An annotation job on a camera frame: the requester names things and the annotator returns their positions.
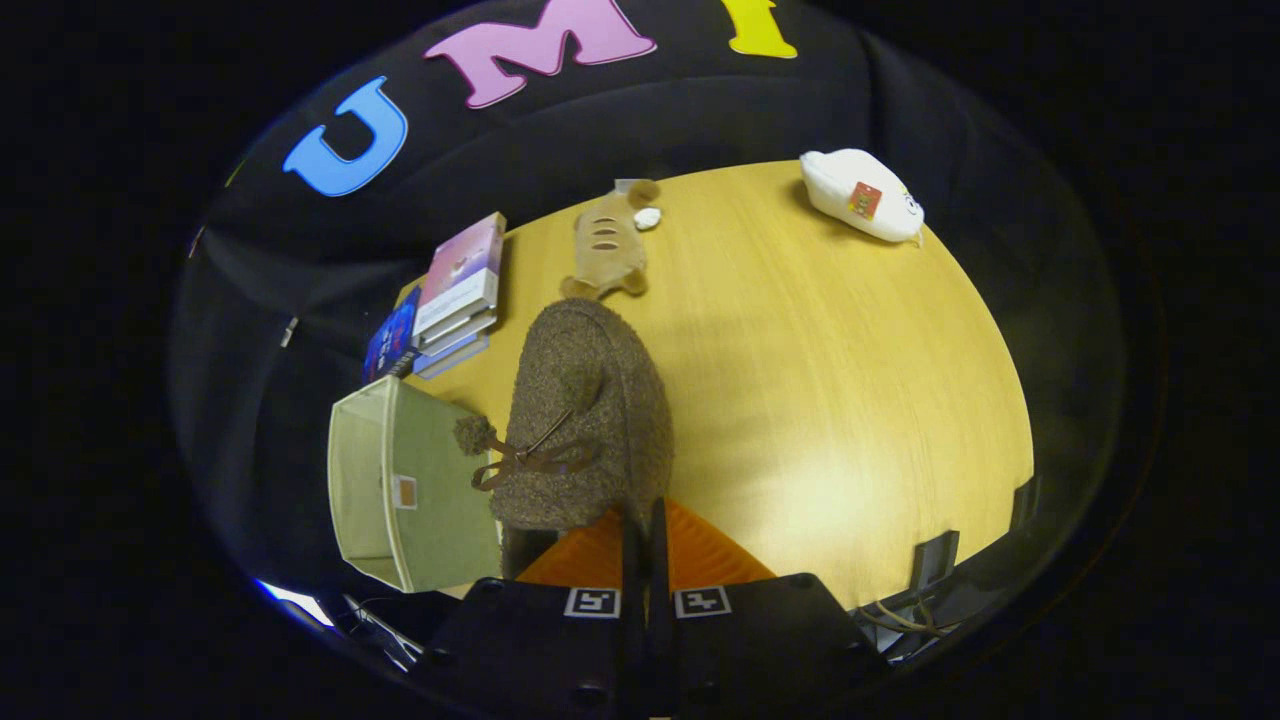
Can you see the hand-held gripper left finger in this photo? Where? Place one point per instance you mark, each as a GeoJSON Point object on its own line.
{"type": "Point", "coordinates": [530, 640]}

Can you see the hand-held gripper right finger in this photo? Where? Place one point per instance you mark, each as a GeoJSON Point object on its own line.
{"type": "Point", "coordinates": [760, 640]}

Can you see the green fabric storage box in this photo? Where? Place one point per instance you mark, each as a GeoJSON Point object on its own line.
{"type": "Point", "coordinates": [440, 470]}

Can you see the brown fuzzy shoe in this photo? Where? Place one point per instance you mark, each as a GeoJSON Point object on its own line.
{"type": "Point", "coordinates": [590, 370]}

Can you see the silver metal stand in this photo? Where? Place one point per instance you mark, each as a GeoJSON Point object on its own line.
{"type": "Point", "coordinates": [385, 630]}

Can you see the black table clamp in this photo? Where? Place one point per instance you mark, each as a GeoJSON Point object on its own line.
{"type": "Point", "coordinates": [935, 560]}
{"type": "Point", "coordinates": [1024, 503]}

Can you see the pale blue book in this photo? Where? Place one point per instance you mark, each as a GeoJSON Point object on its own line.
{"type": "Point", "coordinates": [450, 357]}

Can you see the white paperback book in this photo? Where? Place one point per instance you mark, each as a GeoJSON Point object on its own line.
{"type": "Point", "coordinates": [460, 328]}

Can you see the dark blue book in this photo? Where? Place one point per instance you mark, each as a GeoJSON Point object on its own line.
{"type": "Point", "coordinates": [392, 335]}

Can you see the pink cover book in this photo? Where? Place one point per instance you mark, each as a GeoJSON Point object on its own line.
{"type": "Point", "coordinates": [465, 260]}

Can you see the silver cloth clip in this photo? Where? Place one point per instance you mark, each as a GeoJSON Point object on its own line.
{"type": "Point", "coordinates": [289, 331]}

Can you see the tan plush toy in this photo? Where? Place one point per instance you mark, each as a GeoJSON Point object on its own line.
{"type": "Point", "coordinates": [605, 245]}

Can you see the white plush toy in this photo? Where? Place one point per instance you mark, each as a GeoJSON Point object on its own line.
{"type": "Point", "coordinates": [835, 185]}

